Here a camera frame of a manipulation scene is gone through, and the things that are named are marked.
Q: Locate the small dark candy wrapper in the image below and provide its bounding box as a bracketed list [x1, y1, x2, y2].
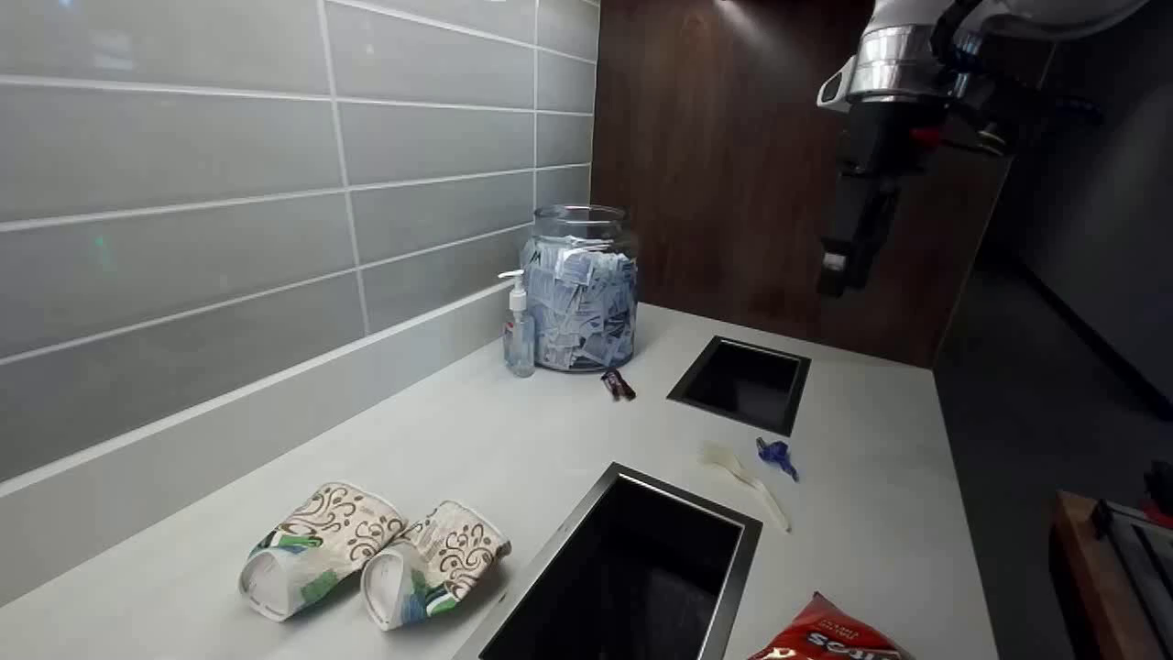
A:
[596, 364, 640, 402]

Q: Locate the crumpled blue wrapper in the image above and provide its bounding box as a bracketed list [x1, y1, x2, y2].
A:
[751, 433, 801, 485]

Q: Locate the white paper napkin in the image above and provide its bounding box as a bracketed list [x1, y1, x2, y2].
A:
[700, 435, 795, 534]

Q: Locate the small clear sanitizer bottle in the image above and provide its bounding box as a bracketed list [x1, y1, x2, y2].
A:
[496, 268, 541, 383]

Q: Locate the wooden side table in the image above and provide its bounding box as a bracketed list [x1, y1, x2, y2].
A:
[1052, 488, 1173, 660]

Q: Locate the glass jar of blue packets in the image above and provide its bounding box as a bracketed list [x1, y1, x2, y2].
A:
[519, 201, 640, 375]

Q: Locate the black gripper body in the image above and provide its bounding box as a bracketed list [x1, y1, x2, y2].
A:
[840, 99, 954, 191]

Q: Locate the red doritos packet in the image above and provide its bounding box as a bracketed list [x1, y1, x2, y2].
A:
[748, 592, 910, 660]

